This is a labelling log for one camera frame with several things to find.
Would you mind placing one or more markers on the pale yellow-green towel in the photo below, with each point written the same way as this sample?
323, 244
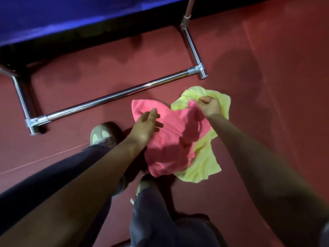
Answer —
203, 167

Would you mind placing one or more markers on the person's right hand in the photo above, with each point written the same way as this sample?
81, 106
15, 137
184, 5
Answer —
209, 106

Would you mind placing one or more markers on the person's right forearm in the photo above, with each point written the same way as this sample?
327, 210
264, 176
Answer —
270, 182

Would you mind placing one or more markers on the chrome metal rack frame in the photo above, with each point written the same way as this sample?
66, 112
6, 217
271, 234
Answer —
115, 96

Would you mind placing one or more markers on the blue printed banner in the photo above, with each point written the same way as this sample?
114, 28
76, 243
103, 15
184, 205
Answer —
51, 17

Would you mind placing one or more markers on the person's left hand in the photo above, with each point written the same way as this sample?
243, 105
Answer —
144, 131

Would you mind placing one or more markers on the pink towel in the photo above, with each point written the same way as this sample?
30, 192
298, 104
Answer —
169, 151

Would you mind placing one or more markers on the person's left shoe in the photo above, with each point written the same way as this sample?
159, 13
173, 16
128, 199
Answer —
102, 133

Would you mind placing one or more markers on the person's left forearm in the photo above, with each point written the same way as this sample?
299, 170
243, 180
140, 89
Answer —
77, 192

